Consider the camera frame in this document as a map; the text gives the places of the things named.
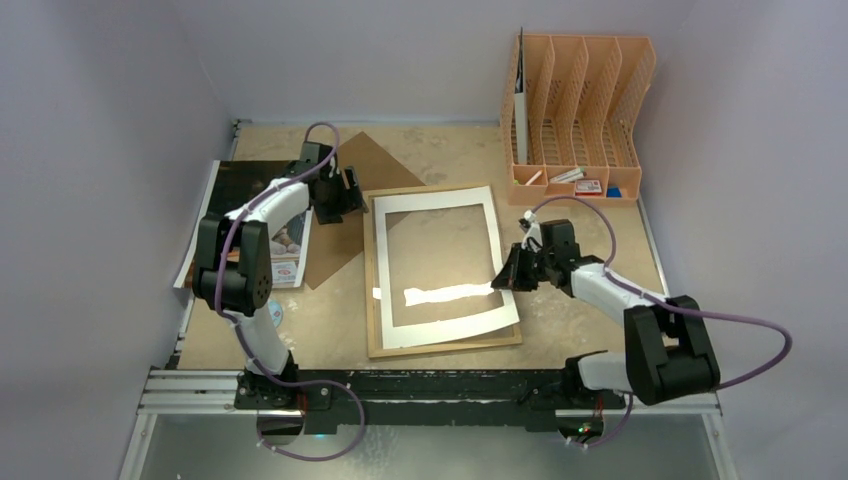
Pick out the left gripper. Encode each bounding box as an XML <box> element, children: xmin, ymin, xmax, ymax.
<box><xmin>315</xmin><ymin>167</ymin><xmax>366</xmax><ymax>225</ymax></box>

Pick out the brown backing board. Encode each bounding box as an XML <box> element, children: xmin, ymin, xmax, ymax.
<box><xmin>304</xmin><ymin>132</ymin><xmax>423</xmax><ymax>290</ymax></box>

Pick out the clear acrylic sheet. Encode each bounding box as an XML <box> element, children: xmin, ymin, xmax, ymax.
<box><xmin>386</xmin><ymin>204</ymin><xmax>503</xmax><ymax>326</ymax></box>

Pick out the wooden picture frame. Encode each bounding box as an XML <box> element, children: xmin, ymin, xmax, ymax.
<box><xmin>363</xmin><ymin>184</ymin><xmax>522</xmax><ymax>359</ymax></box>

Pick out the cat photo print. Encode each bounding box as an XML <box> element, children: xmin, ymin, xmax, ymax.
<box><xmin>197</xmin><ymin>160</ymin><xmax>312</xmax><ymax>289</ymax></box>

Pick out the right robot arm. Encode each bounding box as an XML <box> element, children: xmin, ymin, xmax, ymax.
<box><xmin>491</xmin><ymin>215</ymin><xmax>721</xmax><ymax>407</ymax></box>

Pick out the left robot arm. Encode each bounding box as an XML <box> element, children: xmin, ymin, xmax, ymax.
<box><xmin>192</xmin><ymin>141</ymin><xmax>365</xmax><ymax>409</ymax></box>

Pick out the white chalk stick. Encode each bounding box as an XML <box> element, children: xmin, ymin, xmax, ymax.
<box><xmin>524</xmin><ymin>170</ymin><xmax>544</xmax><ymax>186</ymax></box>

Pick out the red white small box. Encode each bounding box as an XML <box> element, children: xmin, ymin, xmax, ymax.
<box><xmin>575</xmin><ymin>179</ymin><xmax>604</xmax><ymax>196</ymax></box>

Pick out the white marker pen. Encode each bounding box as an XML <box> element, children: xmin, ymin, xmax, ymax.
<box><xmin>549</xmin><ymin>167</ymin><xmax>585</xmax><ymax>184</ymax></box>

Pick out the blue white tape dispenser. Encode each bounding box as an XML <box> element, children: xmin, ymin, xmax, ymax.
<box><xmin>267</xmin><ymin>299</ymin><xmax>284</xmax><ymax>328</ymax></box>

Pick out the white folder in organizer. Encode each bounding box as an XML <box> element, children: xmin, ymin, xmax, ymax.
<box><xmin>513</xmin><ymin>28</ymin><xmax>529</xmax><ymax>165</ymax></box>

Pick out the orange desk file organizer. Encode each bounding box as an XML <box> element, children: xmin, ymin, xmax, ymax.
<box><xmin>499</xmin><ymin>32</ymin><xmax>657</xmax><ymax>207</ymax></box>

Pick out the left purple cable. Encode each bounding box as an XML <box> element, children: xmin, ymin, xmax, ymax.
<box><xmin>213</xmin><ymin>122</ymin><xmax>367</xmax><ymax>464</ymax></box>

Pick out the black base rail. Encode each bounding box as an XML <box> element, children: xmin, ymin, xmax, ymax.
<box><xmin>137</xmin><ymin>367</ymin><xmax>720</xmax><ymax>439</ymax></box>

